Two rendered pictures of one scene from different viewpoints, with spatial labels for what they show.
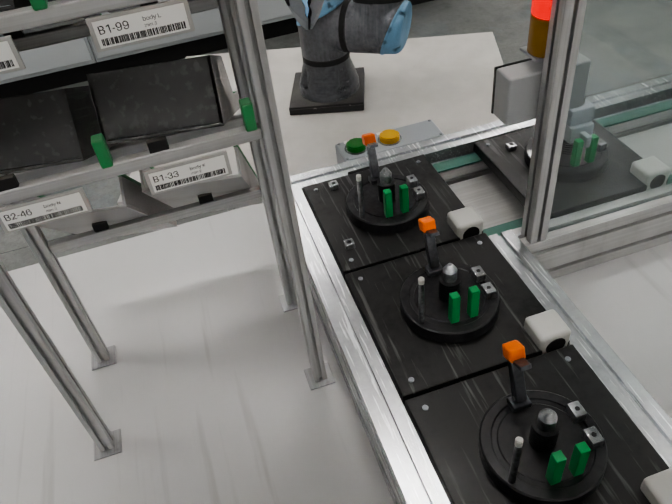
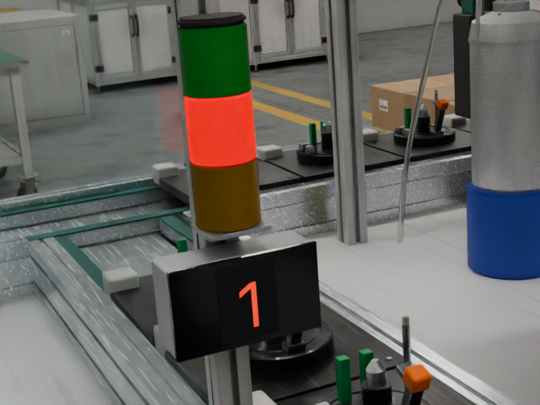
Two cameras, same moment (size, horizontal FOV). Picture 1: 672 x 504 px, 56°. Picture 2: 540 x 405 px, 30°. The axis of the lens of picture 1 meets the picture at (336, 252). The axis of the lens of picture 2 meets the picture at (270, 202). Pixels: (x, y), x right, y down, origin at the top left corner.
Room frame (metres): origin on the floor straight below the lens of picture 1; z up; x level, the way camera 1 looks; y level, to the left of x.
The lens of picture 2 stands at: (1.48, -0.42, 1.48)
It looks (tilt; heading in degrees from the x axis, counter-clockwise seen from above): 16 degrees down; 169
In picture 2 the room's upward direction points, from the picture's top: 4 degrees counter-clockwise
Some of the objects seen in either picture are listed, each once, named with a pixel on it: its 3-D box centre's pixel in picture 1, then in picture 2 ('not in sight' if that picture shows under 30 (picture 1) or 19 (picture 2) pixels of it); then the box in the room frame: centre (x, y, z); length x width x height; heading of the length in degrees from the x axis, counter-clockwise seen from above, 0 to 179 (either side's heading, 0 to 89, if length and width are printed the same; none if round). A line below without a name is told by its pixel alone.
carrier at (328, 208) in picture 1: (386, 187); not in sight; (0.84, -0.10, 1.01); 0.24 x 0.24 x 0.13; 12
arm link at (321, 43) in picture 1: (324, 23); not in sight; (1.45, -0.05, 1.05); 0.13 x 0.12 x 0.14; 66
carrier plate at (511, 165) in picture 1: (564, 162); not in sight; (0.90, -0.43, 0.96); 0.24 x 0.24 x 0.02; 12
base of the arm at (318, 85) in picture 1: (327, 69); not in sight; (1.45, -0.04, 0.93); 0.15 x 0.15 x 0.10
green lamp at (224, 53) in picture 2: not in sight; (214, 59); (0.76, -0.31, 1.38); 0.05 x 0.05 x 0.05
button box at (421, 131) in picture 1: (390, 151); not in sight; (1.06, -0.14, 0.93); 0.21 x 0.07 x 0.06; 102
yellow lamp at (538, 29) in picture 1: (548, 32); (226, 191); (0.76, -0.31, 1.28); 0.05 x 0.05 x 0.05
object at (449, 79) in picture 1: (330, 110); not in sight; (1.40, -0.04, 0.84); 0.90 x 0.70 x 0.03; 82
